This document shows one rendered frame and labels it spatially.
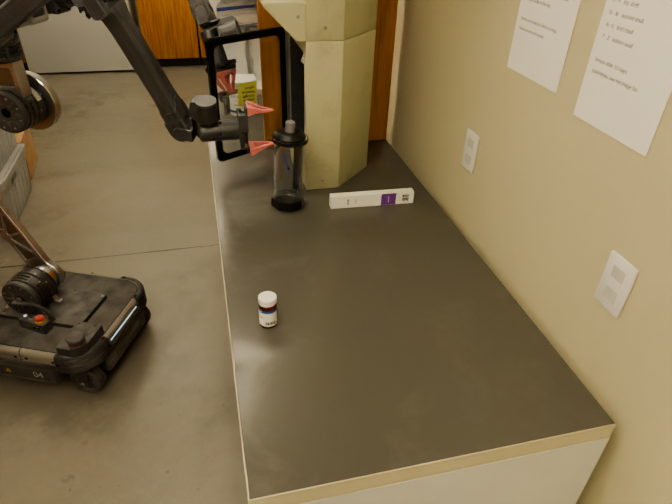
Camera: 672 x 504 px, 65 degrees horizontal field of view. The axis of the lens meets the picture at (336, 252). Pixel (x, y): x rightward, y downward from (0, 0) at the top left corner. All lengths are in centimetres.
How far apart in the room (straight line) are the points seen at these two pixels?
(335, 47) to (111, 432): 165
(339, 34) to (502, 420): 110
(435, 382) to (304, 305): 36
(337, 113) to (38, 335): 152
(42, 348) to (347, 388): 156
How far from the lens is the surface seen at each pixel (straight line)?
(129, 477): 219
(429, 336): 122
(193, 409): 232
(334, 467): 99
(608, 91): 113
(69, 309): 252
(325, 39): 161
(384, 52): 207
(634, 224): 109
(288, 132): 156
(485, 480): 113
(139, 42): 147
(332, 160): 174
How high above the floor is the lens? 176
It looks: 34 degrees down
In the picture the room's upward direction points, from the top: 2 degrees clockwise
